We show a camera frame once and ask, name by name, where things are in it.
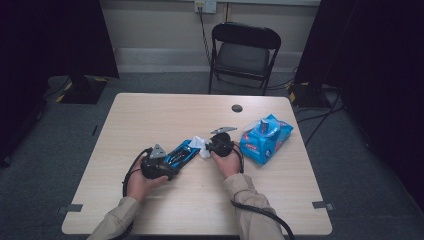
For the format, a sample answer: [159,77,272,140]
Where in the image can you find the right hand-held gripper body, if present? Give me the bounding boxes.
[209,126,238,158]

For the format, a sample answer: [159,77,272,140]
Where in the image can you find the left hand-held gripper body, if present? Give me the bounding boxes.
[140,143,176,179]

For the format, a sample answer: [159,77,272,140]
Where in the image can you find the white wet wipe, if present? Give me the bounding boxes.
[188,135,212,159]

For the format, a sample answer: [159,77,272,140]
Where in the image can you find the blue toy car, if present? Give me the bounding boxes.
[163,139,202,174]

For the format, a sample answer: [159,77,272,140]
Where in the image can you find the blue wet wipes packet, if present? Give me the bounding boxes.
[239,113,295,167]

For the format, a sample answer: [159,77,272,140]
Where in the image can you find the person's right hand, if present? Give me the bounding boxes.
[210,141,244,179]

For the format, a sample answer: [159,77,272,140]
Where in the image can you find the person's left hand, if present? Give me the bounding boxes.
[126,163,169,204]

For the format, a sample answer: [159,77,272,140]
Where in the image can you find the black folding chair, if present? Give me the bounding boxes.
[208,21,282,97]

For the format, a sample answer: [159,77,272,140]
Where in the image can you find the grey tape strip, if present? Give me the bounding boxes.
[57,203,84,215]
[312,200,335,211]

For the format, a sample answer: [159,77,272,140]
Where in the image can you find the black stand base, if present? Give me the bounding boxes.
[59,74,108,105]
[288,81,331,108]

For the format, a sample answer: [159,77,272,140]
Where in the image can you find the dark curtain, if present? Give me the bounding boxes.
[0,0,120,168]
[293,0,424,211]

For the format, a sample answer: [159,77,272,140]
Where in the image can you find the left hand-held gripper black cable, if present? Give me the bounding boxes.
[122,148,153,198]

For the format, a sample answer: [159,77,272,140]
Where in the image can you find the hand-held gripper black cable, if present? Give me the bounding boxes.
[122,148,153,198]
[229,146,296,240]

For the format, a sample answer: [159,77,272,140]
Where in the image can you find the right hand-held gripper black cable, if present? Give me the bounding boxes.
[229,146,296,240]

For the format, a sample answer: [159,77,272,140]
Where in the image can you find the black floor cables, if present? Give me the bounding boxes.
[296,93,344,148]

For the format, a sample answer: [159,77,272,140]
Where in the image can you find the black wall socket cable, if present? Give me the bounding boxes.
[198,6,214,66]

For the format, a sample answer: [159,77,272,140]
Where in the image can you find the white wall socket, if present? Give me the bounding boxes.
[194,0,218,15]

